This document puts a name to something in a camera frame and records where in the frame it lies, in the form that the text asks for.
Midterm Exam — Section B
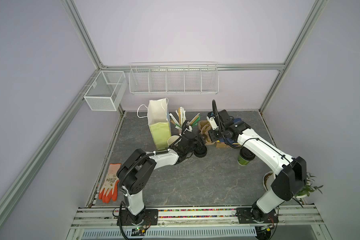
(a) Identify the white wrapped straw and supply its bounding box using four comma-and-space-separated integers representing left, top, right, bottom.
176, 107, 187, 127

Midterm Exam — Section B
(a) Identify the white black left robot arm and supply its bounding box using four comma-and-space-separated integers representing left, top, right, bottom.
117, 124, 208, 225

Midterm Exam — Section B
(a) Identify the stack of paper cups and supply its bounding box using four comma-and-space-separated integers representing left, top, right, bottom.
167, 135, 181, 148

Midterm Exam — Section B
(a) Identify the long white wire shelf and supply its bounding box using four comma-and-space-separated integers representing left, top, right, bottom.
129, 63, 220, 94

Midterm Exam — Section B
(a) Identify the green wrapped straw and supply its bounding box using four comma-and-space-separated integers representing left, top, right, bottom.
188, 114, 200, 126

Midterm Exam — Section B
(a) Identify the brown pulp cup carrier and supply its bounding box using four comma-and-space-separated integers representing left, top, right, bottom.
198, 120, 216, 146

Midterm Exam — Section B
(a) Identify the illustrated paper bag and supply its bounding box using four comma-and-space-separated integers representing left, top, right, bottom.
137, 98, 171, 150

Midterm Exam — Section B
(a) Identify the small white mesh basket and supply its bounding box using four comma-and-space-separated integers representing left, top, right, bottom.
84, 71, 128, 112

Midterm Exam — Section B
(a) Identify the red white glove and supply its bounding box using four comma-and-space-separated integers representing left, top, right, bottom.
99, 164, 121, 203

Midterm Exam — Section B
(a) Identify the potted green plant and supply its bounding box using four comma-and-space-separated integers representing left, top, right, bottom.
262, 170, 324, 200

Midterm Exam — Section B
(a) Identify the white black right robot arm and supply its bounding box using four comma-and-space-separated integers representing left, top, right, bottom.
208, 100, 307, 223

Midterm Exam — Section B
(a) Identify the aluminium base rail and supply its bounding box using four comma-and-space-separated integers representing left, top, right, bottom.
67, 205, 331, 240

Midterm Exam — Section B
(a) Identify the green paper coffee cup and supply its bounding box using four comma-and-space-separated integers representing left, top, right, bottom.
238, 148, 256, 166

